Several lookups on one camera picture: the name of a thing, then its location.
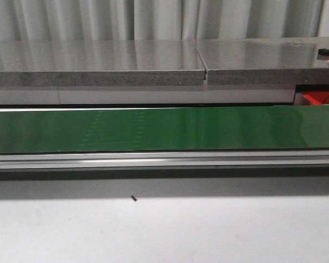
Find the grey stone slab right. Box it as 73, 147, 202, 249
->
196, 37, 329, 85

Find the grey stone slab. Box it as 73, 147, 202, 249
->
0, 40, 205, 87
196, 37, 329, 85

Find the green conveyor belt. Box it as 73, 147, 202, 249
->
0, 105, 329, 154

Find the red plastic bin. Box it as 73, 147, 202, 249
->
302, 91, 329, 105

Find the grey stone slab left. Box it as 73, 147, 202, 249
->
0, 40, 205, 87

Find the small electronic sensor module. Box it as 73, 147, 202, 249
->
317, 48, 329, 62

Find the white curtain backdrop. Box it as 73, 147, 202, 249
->
0, 1, 329, 41

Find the aluminium conveyor side rail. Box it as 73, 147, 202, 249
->
0, 150, 329, 170

